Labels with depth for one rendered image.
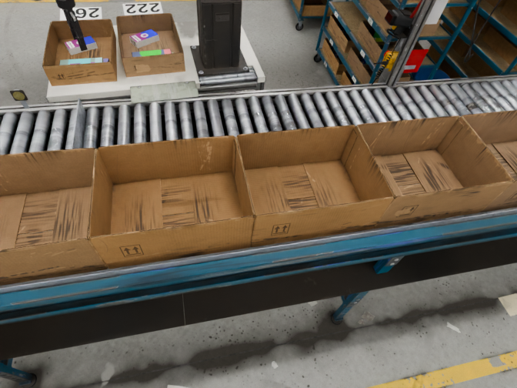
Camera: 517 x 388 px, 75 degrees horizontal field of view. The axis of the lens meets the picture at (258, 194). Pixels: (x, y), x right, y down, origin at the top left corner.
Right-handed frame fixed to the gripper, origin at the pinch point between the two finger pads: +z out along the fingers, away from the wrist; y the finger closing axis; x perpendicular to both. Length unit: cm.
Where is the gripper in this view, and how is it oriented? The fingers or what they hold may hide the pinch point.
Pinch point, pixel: (79, 40)
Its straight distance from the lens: 202.1
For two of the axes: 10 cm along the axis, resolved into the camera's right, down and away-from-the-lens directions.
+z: -0.8, 5.9, 8.0
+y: -6.0, -6.8, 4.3
